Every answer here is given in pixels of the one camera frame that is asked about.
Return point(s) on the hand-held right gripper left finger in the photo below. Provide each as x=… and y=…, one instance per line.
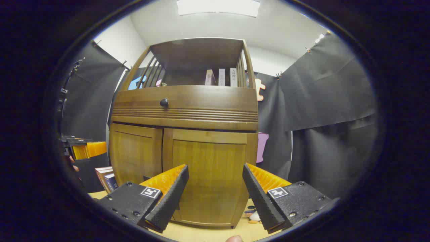
x=168, y=201

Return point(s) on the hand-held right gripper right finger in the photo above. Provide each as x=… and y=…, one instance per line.
x=260, y=201

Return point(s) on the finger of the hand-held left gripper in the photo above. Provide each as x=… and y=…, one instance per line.
x=90, y=149

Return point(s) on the wooden cabinet door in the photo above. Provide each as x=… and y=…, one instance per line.
x=134, y=154
x=211, y=161

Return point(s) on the wooden double-door shoe cabinet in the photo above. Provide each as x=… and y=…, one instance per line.
x=201, y=101

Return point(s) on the wooden cabinet drawer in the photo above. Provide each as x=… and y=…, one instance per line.
x=208, y=101

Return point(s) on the red leaning book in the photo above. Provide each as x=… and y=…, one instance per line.
x=100, y=174

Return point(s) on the black stand with clamps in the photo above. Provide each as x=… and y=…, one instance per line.
x=67, y=84

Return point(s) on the black round drawer knob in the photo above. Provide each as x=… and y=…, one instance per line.
x=164, y=102

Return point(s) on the white upright book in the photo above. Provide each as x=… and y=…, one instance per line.
x=233, y=77

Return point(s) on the grey upright book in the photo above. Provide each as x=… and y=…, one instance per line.
x=221, y=77

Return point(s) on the brown upright book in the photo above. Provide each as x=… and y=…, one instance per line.
x=210, y=78

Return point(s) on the ceiling light panel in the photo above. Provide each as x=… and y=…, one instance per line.
x=218, y=6

